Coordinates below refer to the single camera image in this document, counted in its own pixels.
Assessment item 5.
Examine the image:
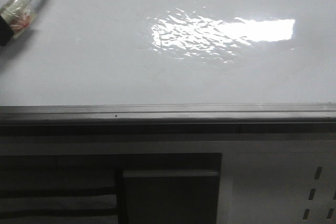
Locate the dark slatted rack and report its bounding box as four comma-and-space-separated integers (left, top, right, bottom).
1, 153, 222, 223

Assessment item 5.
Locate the dark grey box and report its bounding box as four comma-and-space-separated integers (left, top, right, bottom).
123, 169, 219, 223

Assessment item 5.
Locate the white taped whiteboard marker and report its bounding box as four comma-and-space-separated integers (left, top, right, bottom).
1, 0, 36, 39

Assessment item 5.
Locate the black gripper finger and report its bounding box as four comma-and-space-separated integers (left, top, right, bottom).
0, 16, 14, 47

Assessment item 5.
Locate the white whiteboard with metal frame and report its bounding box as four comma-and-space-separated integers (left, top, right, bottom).
1, 0, 335, 126

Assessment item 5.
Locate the white perforated metal panel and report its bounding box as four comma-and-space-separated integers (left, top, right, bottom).
217, 141, 335, 223

